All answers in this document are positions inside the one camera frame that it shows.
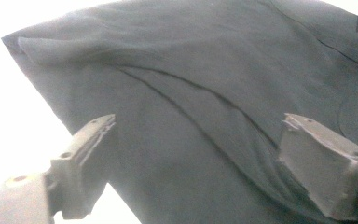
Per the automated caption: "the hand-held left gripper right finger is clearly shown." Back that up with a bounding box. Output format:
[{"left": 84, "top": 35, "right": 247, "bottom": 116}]
[{"left": 277, "top": 112, "right": 358, "bottom": 222}]

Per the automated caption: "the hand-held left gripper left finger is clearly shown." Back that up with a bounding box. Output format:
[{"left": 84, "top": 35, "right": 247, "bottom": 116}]
[{"left": 44, "top": 113, "right": 117, "bottom": 221}]

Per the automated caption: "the black tank top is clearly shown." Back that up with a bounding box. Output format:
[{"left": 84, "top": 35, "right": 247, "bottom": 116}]
[{"left": 1, "top": 0, "right": 358, "bottom": 224}]

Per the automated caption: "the white table board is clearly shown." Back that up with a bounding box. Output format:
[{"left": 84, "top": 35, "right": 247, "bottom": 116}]
[{"left": 0, "top": 0, "right": 143, "bottom": 224}]

